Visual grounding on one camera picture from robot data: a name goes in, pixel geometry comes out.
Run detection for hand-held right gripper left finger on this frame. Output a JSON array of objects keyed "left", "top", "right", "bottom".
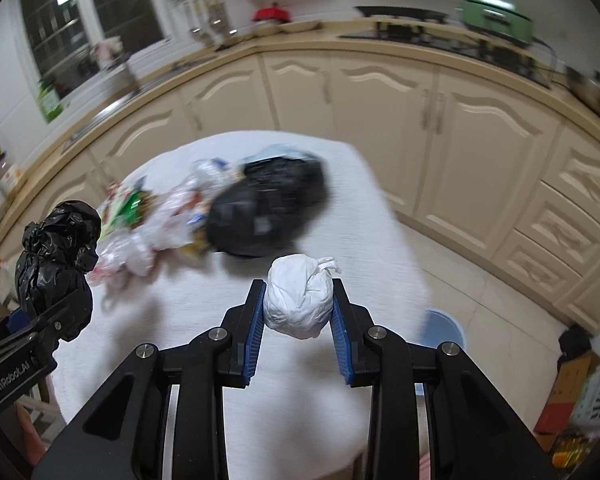
[{"left": 32, "top": 280, "right": 267, "bottom": 480}]

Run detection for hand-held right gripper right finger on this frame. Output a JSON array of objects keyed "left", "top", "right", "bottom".
[{"left": 330, "top": 278, "right": 561, "bottom": 480}]

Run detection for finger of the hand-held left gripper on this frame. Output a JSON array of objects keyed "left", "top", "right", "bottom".
[
  {"left": 27, "top": 287, "right": 95, "bottom": 356},
  {"left": 0, "top": 310, "right": 33, "bottom": 347}
]

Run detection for white plastic bag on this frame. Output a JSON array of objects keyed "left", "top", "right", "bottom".
[
  {"left": 92, "top": 230, "right": 156, "bottom": 278},
  {"left": 263, "top": 254, "right": 342, "bottom": 340}
]

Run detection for small black plastic bag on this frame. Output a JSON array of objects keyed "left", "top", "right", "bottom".
[{"left": 14, "top": 200, "right": 102, "bottom": 342}]

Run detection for crumpled white plastic bag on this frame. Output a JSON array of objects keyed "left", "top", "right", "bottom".
[{"left": 92, "top": 230, "right": 156, "bottom": 278}]

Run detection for blue bin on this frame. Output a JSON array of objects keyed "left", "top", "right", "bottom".
[{"left": 422, "top": 309, "right": 467, "bottom": 396}]

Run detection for green snack wrapper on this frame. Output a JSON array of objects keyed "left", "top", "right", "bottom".
[{"left": 115, "top": 187, "right": 148, "bottom": 226}]

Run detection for large black plastic bag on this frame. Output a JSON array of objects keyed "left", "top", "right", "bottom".
[{"left": 204, "top": 157, "right": 331, "bottom": 259}]

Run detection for white orange container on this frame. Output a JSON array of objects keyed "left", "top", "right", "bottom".
[{"left": 0, "top": 167, "right": 26, "bottom": 196}]

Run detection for round white-covered table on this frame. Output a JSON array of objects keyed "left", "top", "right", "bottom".
[{"left": 50, "top": 130, "right": 433, "bottom": 480}]

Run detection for clear plastic bag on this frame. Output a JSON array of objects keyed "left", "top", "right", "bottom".
[{"left": 150, "top": 159, "right": 243, "bottom": 256}]

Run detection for green bottle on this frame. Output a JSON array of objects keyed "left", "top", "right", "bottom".
[{"left": 37, "top": 80, "right": 63, "bottom": 123}]

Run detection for brown cardboard box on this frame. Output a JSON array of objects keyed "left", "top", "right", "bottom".
[{"left": 535, "top": 350, "right": 600, "bottom": 436}]

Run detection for black cloth bundle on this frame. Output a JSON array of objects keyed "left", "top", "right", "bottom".
[{"left": 559, "top": 325, "right": 596, "bottom": 361}]

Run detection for metal faucet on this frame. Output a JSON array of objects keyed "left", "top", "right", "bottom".
[{"left": 112, "top": 37, "right": 141, "bottom": 93}]

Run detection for cream kitchen cabinets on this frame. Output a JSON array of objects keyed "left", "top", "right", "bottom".
[{"left": 0, "top": 45, "right": 600, "bottom": 331}]

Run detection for white printed carton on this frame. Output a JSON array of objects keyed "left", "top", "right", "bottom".
[{"left": 570, "top": 365, "right": 600, "bottom": 426}]

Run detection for pink white cup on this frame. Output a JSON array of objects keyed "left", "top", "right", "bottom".
[{"left": 92, "top": 40, "right": 126, "bottom": 68}]

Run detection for kitchen window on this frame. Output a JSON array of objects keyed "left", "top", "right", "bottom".
[{"left": 17, "top": 0, "right": 166, "bottom": 98}]

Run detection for tan kitchen countertop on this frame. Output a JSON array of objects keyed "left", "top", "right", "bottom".
[{"left": 0, "top": 17, "right": 600, "bottom": 261}]

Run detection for cream plate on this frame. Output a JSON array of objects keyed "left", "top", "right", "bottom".
[{"left": 252, "top": 20, "right": 321, "bottom": 36}]

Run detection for black gas stove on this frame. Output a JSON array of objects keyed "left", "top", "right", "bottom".
[{"left": 337, "top": 17, "right": 553, "bottom": 88}]

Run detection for red pot lid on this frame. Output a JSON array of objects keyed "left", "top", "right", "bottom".
[{"left": 252, "top": 4, "right": 293, "bottom": 25}]

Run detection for black frying pan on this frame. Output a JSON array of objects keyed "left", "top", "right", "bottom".
[{"left": 355, "top": 5, "right": 451, "bottom": 23}]

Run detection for hanging utensil rack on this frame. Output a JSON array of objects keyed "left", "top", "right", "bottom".
[{"left": 167, "top": 0, "right": 231, "bottom": 43}]

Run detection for green pot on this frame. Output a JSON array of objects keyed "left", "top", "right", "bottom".
[{"left": 457, "top": 0, "right": 536, "bottom": 45}]

